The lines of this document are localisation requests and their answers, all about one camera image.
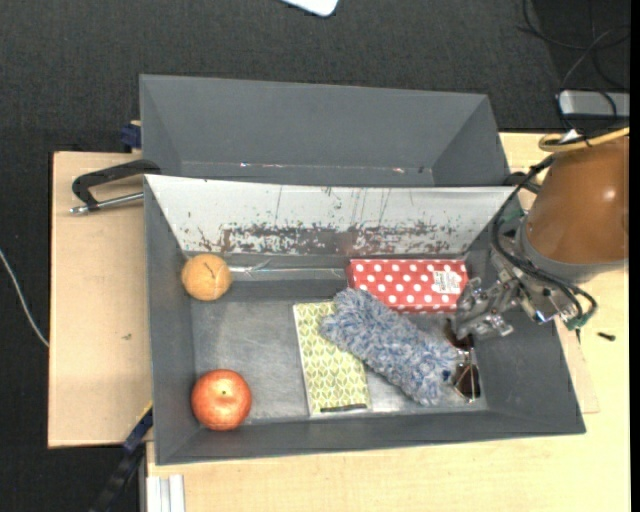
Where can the red white-dotted box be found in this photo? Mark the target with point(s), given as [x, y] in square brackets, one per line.
[400, 282]

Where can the brown-lens sunglasses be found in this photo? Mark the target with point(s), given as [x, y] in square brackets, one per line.
[467, 380]

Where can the red apple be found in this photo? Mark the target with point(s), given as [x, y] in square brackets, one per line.
[221, 400]

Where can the blue and white fluffy duster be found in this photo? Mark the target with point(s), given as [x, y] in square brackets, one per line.
[385, 345]

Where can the green leaf-patterned notebook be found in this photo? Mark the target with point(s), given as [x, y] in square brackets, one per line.
[332, 375]

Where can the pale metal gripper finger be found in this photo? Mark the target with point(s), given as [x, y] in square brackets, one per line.
[492, 326]
[477, 297]

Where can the small black screw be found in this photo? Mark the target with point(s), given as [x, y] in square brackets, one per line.
[606, 336]

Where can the grey metal bin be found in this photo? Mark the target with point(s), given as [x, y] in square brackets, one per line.
[250, 340]

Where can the orange tennis ball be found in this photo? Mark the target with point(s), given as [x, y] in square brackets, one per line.
[206, 277]

